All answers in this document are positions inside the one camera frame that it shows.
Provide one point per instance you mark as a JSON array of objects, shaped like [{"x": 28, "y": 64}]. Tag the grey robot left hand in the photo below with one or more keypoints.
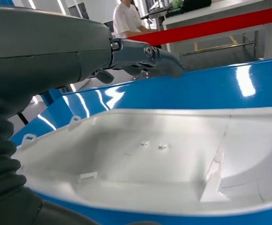
[{"x": 45, "y": 46}]

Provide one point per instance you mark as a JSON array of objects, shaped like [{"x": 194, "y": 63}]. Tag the blue metal shelf rack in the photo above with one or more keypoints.
[{"x": 196, "y": 90}]

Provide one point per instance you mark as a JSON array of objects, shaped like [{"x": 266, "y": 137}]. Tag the ceiling light strip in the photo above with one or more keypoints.
[
  {"x": 32, "y": 3},
  {"x": 60, "y": 6}
]

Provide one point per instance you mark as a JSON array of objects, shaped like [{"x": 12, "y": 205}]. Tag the person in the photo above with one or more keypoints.
[{"x": 126, "y": 18}]

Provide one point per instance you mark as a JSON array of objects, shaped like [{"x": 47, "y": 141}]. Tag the black bag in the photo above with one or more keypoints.
[{"x": 196, "y": 4}]

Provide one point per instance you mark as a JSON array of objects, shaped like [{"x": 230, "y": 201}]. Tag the red barrier belt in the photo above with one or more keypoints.
[{"x": 220, "y": 26}]

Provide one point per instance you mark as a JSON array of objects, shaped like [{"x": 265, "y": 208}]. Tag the white office desk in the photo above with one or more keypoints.
[{"x": 220, "y": 11}]

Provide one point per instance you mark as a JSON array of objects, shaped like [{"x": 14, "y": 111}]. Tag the steel desk frame bar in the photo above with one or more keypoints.
[{"x": 220, "y": 47}]

